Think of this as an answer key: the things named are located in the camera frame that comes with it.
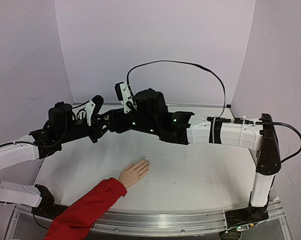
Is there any red sleeved forearm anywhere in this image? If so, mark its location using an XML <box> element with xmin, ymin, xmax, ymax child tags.
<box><xmin>45</xmin><ymin>177</ymin><xmax>127</xmax><ymax>240</ymax></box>

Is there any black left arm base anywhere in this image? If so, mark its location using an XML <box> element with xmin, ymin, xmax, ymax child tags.
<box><xmin>31</xmin><ymin>184</ymin><xmax>67</xmax><ymax>220</ymax></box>

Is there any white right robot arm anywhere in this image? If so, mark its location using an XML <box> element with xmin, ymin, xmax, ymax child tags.
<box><xmin>107</xmin><ymin>82</ymin><xmax>281</xmax><ymax>208</ymax></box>

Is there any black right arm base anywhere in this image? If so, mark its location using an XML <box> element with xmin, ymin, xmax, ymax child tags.
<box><xmin>225</xmin><ymin>203</ymin><xmax>269</xmax><ymax>229</ymax></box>

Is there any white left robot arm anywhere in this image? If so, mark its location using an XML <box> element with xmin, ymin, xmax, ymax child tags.
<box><xmin>0</xmin><ymin>95</ymin><xmax>106</xmax><ymax>208</ymax></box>

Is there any mannequin hand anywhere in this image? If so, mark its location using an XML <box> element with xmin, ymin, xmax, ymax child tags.
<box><xmin>117</xmin><ymin>159</ymin><xmax>150</xmax><ymax>189</ymax></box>

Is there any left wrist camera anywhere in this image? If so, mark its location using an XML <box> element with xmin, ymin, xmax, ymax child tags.
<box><xmin>84</xmin><ymin>95</ymin><xmax>104</xmax><ymax>127</ymax></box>

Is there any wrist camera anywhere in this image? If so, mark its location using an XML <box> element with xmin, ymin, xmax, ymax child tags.
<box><xmin>114</xmin><ymin>82</ymin><xmax>136</xmax><ymax>114</ymax></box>
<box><xmin>84</xmin><ymin>95</ymin><xmax>104</xmax><ymax>127</ymax></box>

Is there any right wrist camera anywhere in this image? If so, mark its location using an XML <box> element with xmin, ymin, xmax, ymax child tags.
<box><xmin>114</xmin><ymin>82</ymin><xmax>136</xmax><ymax>114</ymax></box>

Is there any aluminium table edge rail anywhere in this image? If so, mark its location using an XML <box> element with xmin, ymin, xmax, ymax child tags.
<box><xmin>4</xmin><ymin>200</ymin><xmax>293</xmax><ymax>240</ymax></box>

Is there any black right camera cable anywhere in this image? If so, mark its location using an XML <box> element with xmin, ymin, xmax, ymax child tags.
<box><xmin>126</xmin><ymin>59</ymin><xmax>301</xmax><ymax>163</ymax></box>

